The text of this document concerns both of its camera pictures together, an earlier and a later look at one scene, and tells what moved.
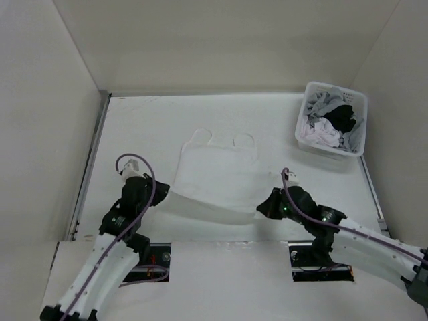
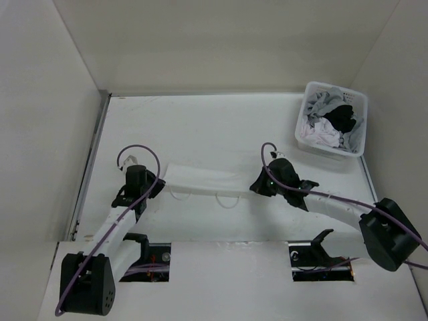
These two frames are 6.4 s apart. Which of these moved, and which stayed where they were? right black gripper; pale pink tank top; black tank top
Moved: right black gripper
Stayed: black tank top; pale pink tank top
